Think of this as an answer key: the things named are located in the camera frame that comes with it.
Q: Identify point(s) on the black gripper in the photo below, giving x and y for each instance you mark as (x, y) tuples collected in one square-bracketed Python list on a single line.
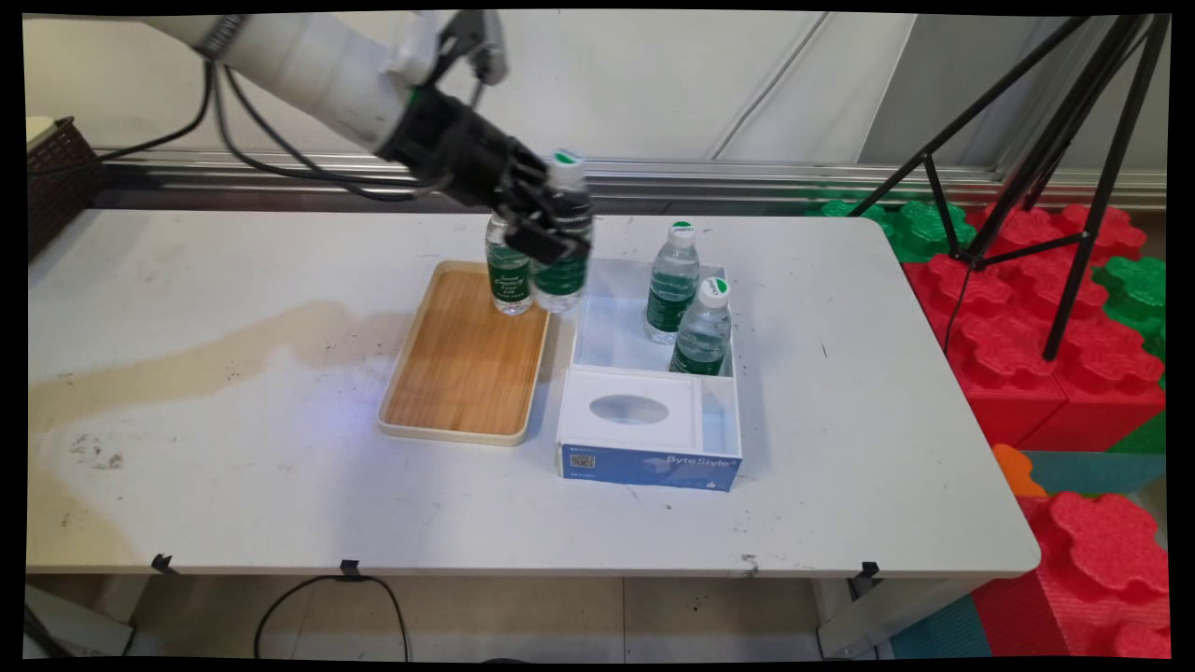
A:
[(457, 149)]

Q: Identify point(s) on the green label water bottle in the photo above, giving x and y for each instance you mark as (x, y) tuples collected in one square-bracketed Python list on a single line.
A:
[(672, 289), (509, 280), (702, 336), (562, 280)]

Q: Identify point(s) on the bamboo tray with cream rim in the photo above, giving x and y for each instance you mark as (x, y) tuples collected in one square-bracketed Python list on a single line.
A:
[(462, 359)]

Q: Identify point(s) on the blue white tissue box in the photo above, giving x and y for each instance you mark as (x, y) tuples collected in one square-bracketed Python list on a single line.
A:
[(631, 409)]

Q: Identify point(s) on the white box with blue front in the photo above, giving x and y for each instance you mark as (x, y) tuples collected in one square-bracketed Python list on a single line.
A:
[(653, 465)]

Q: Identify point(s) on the green foam block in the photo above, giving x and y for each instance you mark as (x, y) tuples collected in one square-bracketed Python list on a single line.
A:
[(1134, 294), (920, 229)]

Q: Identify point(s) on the black table edge clip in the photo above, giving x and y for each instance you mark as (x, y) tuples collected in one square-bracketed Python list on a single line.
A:
[(349, 568), (162, 563), (867, 574)]

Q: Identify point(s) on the dark brown woven basket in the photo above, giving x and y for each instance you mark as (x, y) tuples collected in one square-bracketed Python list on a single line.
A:
[(58, 182)]

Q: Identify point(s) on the black tripod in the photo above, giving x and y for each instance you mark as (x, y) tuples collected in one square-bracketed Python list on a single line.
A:
[(1064, 140)]

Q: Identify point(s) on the white table leg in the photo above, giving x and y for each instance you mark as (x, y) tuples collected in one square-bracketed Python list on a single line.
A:
[(878, 616)]

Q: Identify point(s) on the orange foam piece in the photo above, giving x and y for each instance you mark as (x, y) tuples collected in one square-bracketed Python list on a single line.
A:
[(1016, 471)]

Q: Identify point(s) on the teal foam mat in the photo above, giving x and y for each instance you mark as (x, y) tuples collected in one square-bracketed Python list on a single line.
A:
[(1102, 471)]

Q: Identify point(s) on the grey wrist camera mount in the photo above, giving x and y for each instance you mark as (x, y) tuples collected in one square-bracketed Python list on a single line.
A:
[(467, 42)]

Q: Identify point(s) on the aluminium wall rail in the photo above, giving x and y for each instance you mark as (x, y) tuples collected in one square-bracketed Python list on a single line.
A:
[(747, 175)]

